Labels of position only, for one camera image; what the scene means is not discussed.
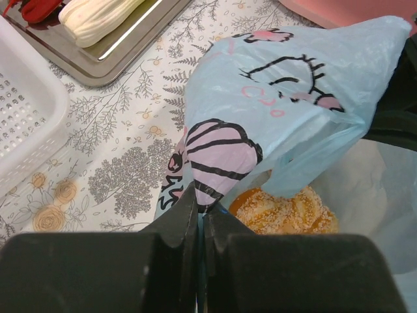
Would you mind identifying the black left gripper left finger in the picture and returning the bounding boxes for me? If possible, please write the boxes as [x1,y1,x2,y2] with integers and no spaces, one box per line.
[1,186,197,312]

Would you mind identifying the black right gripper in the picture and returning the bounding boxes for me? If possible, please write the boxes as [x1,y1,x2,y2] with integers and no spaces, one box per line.
[364,32,416,150]

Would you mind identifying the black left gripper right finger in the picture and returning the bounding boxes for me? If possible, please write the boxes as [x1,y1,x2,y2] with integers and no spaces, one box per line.
[200,206,407,312]

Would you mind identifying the toy fried bread piece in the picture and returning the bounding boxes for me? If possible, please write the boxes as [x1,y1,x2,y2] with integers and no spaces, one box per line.
[229,186,339,235]

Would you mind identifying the light blue plastic grocery bag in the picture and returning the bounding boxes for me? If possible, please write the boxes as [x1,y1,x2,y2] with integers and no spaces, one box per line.
[152,14,417,275]

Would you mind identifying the green toy vegetable stalks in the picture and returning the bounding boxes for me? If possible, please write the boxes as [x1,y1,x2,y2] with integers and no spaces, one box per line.
[59,0,143,48]

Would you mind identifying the red toy lobster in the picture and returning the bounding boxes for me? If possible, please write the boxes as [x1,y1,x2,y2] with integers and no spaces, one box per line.
[2,0,63,24]

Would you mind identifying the pink two-tier shelf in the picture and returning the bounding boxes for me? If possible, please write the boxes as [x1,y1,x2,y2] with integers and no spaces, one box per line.
[280,0,416,33]

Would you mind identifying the floral patterned table mat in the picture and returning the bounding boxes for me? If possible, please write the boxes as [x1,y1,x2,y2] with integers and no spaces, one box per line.
[1,1,310,241]

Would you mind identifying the white plastic perforated basket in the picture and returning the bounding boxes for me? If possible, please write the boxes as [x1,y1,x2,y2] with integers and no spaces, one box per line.
[1,18,70,195]

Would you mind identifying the stainless steel tray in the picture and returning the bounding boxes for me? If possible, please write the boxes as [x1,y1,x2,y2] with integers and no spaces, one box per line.
[5,1,190,87]

